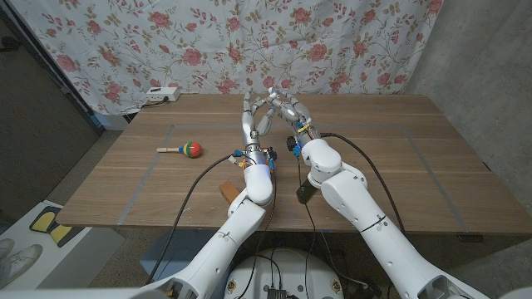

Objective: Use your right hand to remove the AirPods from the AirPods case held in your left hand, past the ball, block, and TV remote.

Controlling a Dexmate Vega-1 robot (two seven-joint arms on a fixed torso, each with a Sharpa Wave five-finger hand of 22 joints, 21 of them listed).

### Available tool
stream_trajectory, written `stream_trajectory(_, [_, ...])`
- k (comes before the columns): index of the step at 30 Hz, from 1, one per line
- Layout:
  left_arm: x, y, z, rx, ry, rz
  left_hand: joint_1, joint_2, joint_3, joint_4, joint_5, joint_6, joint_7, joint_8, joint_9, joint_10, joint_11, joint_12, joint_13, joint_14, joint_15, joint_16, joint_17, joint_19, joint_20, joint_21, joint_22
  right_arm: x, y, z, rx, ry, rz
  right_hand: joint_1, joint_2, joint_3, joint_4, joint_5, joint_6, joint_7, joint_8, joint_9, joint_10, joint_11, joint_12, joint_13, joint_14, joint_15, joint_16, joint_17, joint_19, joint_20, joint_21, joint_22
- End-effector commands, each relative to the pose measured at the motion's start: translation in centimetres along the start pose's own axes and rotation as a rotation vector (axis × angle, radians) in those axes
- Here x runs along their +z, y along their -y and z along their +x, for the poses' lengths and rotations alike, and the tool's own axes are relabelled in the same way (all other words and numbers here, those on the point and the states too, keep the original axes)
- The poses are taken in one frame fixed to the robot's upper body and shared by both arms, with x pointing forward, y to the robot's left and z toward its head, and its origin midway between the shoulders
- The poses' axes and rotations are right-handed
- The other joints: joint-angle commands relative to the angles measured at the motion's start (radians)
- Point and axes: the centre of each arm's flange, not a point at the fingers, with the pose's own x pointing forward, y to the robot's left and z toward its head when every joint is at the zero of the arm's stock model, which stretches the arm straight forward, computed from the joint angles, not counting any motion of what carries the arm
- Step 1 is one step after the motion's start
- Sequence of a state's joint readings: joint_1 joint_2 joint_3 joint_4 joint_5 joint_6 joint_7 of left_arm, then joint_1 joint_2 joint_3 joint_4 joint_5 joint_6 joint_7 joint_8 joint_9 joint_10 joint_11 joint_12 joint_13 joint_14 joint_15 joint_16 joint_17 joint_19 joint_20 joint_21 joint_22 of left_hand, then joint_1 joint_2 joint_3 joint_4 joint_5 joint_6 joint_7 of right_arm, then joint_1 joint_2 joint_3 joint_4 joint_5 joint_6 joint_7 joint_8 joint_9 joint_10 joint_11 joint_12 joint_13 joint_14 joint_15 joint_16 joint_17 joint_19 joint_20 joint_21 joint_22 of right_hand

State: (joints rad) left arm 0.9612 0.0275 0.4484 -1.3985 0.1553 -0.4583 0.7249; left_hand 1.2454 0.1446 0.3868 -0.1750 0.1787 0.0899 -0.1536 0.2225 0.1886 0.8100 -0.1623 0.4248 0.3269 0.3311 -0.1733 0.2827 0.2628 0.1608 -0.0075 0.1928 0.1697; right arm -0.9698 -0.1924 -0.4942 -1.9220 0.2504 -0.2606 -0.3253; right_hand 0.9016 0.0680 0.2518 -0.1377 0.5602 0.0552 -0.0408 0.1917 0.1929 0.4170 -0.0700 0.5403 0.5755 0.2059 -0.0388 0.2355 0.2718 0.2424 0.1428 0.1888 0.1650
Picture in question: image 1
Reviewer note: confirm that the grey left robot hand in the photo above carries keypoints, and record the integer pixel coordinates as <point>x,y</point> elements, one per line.
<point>249,128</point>

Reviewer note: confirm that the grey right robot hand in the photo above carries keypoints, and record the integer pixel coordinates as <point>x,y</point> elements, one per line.
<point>297,116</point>

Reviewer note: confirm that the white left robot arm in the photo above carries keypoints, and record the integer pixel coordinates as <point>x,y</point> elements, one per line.
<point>241,224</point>

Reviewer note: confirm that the black power adapter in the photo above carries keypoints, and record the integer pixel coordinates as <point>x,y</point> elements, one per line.
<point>367,291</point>

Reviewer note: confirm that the dark perforated panel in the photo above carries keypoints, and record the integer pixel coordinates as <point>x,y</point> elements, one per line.
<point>41,124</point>

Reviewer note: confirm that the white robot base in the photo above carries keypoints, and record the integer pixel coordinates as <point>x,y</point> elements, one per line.
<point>291,270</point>

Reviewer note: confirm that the floral cloth backdrop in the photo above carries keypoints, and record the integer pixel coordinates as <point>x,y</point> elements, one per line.
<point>249,41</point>

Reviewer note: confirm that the white power strip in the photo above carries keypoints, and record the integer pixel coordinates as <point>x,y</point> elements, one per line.
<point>163,94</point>

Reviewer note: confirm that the white shoe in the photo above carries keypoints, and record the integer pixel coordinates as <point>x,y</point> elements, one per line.
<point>5,248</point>
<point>23,259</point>

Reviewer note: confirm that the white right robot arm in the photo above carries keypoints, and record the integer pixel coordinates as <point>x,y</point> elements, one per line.
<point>365,224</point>

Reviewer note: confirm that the white AirPods case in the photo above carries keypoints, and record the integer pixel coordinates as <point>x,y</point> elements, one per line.
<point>273,98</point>

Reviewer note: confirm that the colourful wooden maraca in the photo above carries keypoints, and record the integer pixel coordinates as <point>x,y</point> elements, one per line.
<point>192,149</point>

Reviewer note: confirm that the orange-brown wooden block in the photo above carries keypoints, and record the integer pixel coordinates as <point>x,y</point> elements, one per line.
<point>228,192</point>

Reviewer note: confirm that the black TV remote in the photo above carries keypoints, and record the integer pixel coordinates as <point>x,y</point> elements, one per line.
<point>305,194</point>

